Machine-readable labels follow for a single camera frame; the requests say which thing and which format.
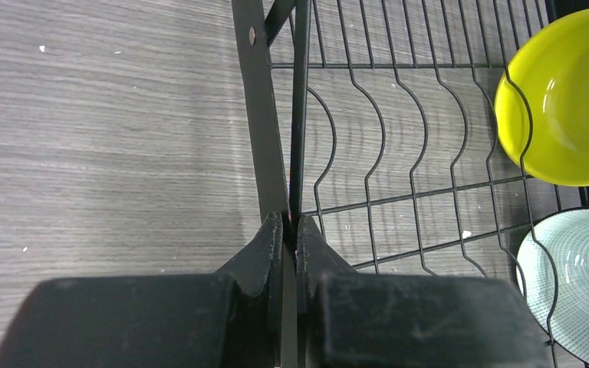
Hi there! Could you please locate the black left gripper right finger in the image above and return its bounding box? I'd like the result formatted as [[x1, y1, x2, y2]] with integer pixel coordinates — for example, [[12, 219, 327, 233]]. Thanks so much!
[[296, 216, 550, 367]]

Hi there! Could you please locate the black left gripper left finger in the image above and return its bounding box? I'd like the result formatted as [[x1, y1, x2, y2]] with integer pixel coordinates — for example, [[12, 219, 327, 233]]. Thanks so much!
[[0, 213, 284, 367]]

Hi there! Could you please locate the black wire dish rack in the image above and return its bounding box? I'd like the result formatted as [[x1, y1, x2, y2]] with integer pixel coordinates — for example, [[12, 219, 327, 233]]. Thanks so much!
[[231, 0, 589, 368]]

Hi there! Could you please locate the mint textured bowl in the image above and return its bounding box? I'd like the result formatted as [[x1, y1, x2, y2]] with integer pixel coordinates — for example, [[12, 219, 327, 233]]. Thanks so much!
[[516, 209, 589, 364]]

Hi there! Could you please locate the yellow-green bowl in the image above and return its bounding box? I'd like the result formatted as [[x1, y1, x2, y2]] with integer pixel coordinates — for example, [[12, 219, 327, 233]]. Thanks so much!
[[494, 9, 589, 186]]

